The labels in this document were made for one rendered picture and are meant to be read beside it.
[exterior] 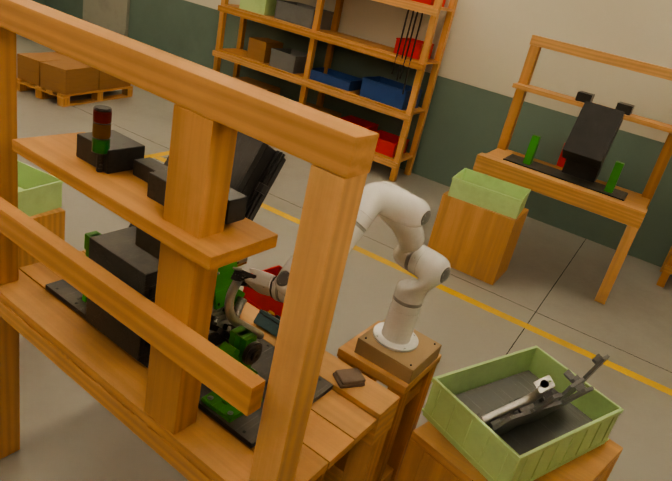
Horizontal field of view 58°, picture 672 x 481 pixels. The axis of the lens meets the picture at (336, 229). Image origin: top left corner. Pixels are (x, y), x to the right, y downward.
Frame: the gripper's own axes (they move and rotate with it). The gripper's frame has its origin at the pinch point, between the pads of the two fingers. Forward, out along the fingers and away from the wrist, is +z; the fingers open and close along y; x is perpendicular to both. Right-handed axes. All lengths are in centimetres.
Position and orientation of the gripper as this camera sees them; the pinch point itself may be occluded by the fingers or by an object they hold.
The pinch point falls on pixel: (240, 278)
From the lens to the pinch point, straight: 197.2
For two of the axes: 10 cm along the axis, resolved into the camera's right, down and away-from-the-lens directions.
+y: -4.0, -5.1, -7.6
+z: -8.4, -1.3, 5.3
